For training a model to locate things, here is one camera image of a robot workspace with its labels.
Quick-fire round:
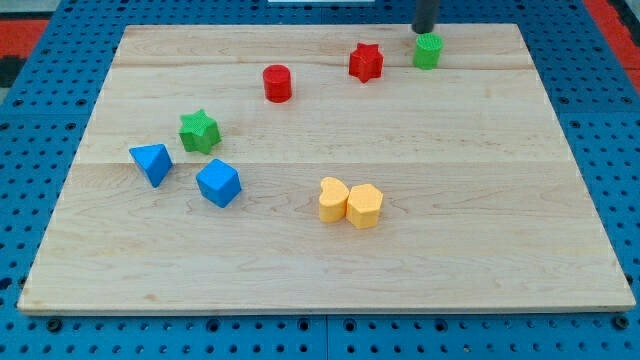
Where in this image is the wooden board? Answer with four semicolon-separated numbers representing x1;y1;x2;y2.
18;24;636;316

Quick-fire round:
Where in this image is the yellow pentagon block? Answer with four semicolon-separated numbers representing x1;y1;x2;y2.
346;184;383;229

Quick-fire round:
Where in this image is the green star block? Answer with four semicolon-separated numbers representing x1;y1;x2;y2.
178;109;221;154

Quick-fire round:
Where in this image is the green cylinder block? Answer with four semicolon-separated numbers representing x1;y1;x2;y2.
413;33;444;70

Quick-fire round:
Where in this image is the red cylinder block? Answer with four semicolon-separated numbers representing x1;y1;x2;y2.
263;64;292;103

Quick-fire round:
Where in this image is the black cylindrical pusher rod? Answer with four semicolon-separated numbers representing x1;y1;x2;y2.
411;0;440;34

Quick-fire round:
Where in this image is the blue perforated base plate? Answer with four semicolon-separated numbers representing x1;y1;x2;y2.
1;1;639;359

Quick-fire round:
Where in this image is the red star block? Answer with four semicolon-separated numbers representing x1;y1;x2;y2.
349;43;384;83

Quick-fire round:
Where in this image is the yellow heart block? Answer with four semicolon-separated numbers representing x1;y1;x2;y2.
318;177;350;223

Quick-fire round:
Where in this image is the blue cube block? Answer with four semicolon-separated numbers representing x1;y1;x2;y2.
196;159;242;208

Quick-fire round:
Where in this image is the blue triangle block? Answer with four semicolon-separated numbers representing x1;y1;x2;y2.
129;144;173;188

